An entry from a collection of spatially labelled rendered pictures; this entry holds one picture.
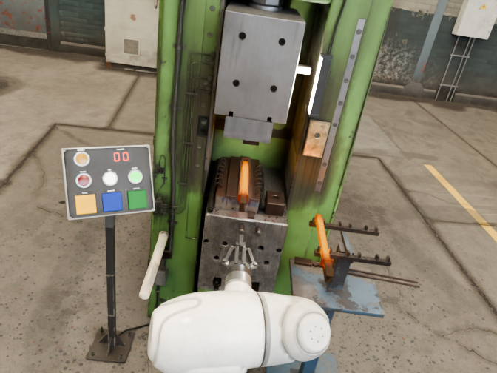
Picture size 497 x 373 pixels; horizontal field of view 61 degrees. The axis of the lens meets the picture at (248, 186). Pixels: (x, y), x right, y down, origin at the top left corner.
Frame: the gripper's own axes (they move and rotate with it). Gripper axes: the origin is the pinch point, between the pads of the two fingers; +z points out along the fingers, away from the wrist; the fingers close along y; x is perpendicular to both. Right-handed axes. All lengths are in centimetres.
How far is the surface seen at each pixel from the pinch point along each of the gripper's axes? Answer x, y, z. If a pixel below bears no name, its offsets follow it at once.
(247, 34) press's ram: 70, -8, 35
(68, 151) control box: 19, -71, 18
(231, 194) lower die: -0.7, -5.2, 36.7
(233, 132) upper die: 30.2, -8.4, 34.9
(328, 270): -1.4, 33.2, -8.0
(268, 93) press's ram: 49, 3, 35
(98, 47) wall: -84, -253, 606
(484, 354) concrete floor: -100, 165, 52
